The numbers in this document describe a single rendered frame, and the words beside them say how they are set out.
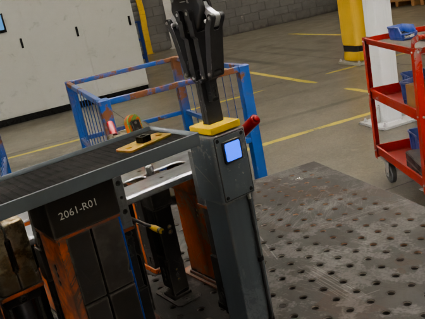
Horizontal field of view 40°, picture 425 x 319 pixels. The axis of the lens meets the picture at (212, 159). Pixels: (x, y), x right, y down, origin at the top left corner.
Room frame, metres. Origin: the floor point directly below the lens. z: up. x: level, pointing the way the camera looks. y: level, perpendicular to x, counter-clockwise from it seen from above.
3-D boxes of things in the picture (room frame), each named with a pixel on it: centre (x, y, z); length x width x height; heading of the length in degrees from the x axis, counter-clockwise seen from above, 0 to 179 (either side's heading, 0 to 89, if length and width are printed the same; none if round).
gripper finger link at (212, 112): (0.90, -0.02, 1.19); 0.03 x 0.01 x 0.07; 124
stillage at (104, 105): (3.42, 0.29, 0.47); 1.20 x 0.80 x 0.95; 19
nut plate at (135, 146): (0.83, 0.09, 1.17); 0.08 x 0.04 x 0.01; 135
